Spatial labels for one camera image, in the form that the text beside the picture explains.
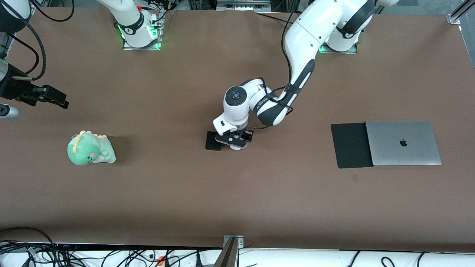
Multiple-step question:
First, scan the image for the silver closed laptop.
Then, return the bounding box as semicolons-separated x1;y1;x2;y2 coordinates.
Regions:
365;120;442;166

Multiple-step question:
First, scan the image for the black cable to base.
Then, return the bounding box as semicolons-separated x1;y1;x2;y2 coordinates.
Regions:
257;10;297;26

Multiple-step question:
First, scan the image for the metal table edge bracket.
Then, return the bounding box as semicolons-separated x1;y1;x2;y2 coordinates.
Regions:
213;235;245;267

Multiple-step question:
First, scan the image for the black looped floor cable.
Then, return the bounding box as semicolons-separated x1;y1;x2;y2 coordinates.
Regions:
0;227;57;257

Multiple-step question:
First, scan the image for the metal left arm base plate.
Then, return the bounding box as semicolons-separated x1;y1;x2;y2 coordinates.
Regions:
319;43;358;55

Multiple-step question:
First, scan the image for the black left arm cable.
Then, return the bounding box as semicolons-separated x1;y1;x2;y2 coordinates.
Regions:
256;10;299;129

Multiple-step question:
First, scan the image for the green dinosaur plush toy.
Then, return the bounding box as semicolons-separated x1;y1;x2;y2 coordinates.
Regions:
67;130;117;166

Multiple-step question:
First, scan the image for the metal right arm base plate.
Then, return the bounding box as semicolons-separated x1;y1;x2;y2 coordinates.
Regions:
122;15;162;51

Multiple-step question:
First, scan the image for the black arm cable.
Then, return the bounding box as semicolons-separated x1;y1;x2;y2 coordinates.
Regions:
256;10;299;129
0;13;47;80

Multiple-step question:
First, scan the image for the aluminium corner profile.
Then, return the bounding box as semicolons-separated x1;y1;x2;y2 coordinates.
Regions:
448;0;475;25

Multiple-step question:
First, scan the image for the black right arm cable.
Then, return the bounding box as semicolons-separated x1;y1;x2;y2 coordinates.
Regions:
0;13;47;80

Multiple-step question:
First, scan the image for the aluminium frame with sockets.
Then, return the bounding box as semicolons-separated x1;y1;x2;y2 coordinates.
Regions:
216;0;272;12

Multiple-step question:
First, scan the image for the black mouse pad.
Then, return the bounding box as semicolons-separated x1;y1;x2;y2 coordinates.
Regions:
331;123;374;169

